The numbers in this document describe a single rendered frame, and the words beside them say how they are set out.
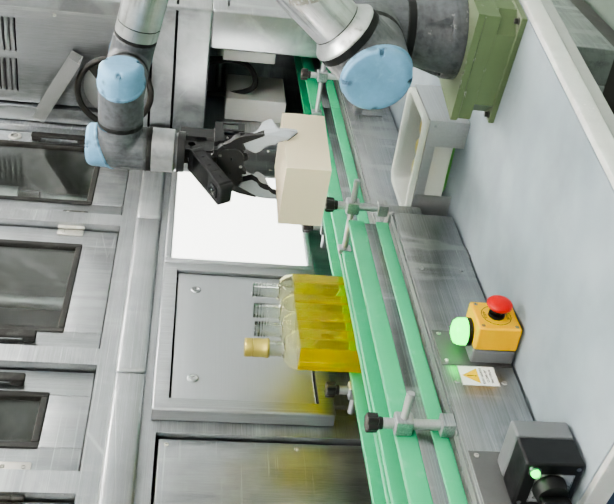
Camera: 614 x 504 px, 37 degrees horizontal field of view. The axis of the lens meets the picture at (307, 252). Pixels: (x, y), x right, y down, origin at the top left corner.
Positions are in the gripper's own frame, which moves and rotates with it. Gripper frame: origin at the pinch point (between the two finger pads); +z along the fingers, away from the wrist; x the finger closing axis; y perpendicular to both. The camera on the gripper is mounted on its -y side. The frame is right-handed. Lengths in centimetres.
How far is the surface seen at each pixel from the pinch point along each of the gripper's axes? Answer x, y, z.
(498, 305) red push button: 0.2, -30.7, 30.8
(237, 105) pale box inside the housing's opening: 55, 103, -5
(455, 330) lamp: 5.7, -31.3, 25.2
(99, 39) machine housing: 33, 95, -44
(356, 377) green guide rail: 30.5, -20.8, 14.9
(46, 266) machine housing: 51, 24, -48
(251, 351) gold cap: 26.9, -19.1, -4.6
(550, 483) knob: 0, -63, 30
